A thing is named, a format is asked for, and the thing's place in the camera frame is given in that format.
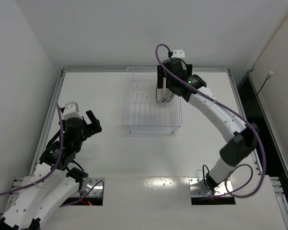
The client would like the black cable white plug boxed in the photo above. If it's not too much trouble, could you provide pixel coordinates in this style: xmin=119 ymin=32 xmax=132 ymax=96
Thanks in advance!
xmin=245 ymin=71 xmax=274 ymax=114

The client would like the white wire dish rack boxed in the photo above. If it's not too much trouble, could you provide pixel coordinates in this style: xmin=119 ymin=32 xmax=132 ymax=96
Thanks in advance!
xmin=123 ymin=70 xmax=183 ymax=135

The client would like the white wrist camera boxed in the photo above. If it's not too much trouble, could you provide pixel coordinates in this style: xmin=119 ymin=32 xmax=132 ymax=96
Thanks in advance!
xmin=62 ymin=101 xmax=81 ymax=120
xmin=172 ymin=49 xmax=185 ymax=59

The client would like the green rim lettered plate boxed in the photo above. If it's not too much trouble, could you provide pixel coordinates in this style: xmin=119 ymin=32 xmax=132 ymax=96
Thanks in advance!
xmin=159 ymin=88 xmax=170 ymax=103

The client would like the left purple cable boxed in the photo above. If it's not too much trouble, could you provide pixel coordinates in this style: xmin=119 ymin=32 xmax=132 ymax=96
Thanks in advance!
xmin=0 ymin=103 xmax=105 ymax=215

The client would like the purple cable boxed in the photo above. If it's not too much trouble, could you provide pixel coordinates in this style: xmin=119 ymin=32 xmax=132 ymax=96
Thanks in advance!
xmin=155 ymin=43 xmax=267 ymax=199
xmin=0 ymin=103 xmax=105 ymax=215

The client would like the aluminium frame rail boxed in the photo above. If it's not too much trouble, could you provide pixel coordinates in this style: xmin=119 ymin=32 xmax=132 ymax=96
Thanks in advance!
xmin=28 ymin=69 xmax=66 ymax=175
xmin=227 ymin=69 xmax=262 ymax=175
xmin=62 ymin=67 xmax=230 ymax=73

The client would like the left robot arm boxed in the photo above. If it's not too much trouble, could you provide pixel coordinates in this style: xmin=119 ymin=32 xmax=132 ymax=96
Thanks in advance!
xmin=0 ymin=109 xmax=104 ymax=230

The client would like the metal base plate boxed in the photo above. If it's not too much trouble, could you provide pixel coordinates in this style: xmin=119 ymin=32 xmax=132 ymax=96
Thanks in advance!
xmin=81 ymin=177 xmax=105 ymax=198
xmin=189 ymin=177 xmax=233 ymax=198

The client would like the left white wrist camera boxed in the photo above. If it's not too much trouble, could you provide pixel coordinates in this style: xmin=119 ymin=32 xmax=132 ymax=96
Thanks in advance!
xmin=62 ymin=101 xmax=81 ymax=120

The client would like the aluminium frame rail back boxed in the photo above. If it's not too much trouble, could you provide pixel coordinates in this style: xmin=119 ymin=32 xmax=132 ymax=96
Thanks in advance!
xmin=62 ymin=67 xmax=230 ymax=73

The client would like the white plate floral emblem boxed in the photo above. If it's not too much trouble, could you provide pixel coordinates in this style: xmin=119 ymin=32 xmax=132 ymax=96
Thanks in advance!
xmin=166 ymin=92 xmax=175 ymax=103

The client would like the aluminium frame rail left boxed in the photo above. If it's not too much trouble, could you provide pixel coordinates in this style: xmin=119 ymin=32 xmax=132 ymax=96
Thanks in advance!
xmin=28 ymin=69 xmax=66 ymax=175

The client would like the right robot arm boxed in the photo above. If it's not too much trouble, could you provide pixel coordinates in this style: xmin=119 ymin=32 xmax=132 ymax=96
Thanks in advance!
xmin=161 ymin=57 xmax=257 ymax=191

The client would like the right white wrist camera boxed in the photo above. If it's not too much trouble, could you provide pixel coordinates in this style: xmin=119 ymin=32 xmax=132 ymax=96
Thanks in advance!
xmin=172 ymin=49 xmax=185 ymax=59

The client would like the aluminium frame rail right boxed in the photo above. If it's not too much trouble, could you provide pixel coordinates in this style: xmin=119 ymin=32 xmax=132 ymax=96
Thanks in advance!
xmin=227 ymin=69 xmax=262 ymax=175

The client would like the sunburst pattern plate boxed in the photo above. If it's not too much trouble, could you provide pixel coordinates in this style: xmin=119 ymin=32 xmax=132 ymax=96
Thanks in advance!
xmin=155 ymin=87 xmax=163 ymax=103

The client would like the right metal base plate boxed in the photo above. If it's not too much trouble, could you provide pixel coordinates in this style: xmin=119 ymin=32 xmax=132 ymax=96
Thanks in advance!
xmin=189 ymin=177 xmax=233 ymax=198

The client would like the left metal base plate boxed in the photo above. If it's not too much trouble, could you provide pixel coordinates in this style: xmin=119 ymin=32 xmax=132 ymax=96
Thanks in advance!
xmin=81 ymin=177 xmax=105 ymax=198

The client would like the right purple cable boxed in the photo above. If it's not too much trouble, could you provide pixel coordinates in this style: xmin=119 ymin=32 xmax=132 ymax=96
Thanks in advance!
xmin=155 ymin=43 xmax=267 ymax=199

